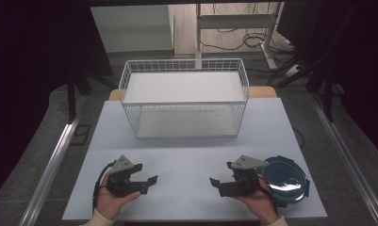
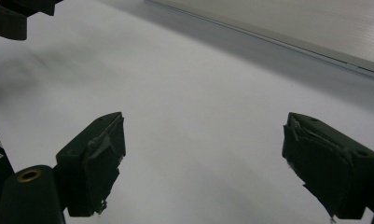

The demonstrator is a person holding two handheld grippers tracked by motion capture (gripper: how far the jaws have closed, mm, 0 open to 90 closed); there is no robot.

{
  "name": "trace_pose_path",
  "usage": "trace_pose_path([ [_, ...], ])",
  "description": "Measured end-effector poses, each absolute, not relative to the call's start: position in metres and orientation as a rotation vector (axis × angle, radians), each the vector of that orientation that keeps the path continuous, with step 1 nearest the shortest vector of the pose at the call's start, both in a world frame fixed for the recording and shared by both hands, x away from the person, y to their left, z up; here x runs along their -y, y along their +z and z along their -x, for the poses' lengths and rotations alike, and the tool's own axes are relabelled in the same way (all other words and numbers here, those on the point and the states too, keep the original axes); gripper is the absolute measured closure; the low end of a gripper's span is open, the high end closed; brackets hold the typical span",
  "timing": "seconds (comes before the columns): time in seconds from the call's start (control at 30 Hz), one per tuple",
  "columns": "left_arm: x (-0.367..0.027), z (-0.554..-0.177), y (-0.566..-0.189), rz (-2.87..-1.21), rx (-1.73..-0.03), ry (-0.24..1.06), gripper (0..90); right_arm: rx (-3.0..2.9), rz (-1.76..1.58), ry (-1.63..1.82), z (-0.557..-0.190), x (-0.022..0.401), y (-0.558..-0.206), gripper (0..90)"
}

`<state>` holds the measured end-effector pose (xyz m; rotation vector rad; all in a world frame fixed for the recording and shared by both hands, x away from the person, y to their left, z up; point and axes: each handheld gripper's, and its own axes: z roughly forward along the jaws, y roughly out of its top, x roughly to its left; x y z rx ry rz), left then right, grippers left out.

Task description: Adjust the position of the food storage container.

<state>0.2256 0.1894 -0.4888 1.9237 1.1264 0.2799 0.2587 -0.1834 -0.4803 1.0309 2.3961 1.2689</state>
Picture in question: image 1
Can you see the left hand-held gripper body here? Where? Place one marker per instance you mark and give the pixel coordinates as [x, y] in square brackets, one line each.
[121, 183]

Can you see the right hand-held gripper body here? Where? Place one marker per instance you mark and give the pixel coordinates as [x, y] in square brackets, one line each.
[244, 179]

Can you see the dark blue plastic bowl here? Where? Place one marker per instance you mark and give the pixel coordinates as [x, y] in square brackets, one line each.
[285, 182]

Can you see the person's left hand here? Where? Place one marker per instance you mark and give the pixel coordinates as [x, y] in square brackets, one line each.
[111, 202]

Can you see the person's right hand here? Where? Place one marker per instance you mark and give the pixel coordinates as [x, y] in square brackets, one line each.
[260, 204]

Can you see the wooden table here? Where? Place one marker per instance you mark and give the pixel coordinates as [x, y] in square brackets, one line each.
[263, 92]

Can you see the black metal stand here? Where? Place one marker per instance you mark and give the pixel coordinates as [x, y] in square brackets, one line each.
[328, 100]
[72, 100]

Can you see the white power strip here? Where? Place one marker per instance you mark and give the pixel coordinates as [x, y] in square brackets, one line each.
[292, 71]

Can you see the white cabinet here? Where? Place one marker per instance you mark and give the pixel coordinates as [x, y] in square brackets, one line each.
[131, 28]

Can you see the dark curtain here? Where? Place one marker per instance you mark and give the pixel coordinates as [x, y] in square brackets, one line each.
[359, 62]
[36, 62]

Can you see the black floor frame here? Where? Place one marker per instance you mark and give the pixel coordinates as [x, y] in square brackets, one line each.
[80, 135]

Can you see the metal floor rail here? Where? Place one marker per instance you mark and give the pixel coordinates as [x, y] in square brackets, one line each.
[347, 150]
[56, 163]

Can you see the white metal desk frame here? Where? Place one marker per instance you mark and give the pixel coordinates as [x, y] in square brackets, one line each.
[237, 21]

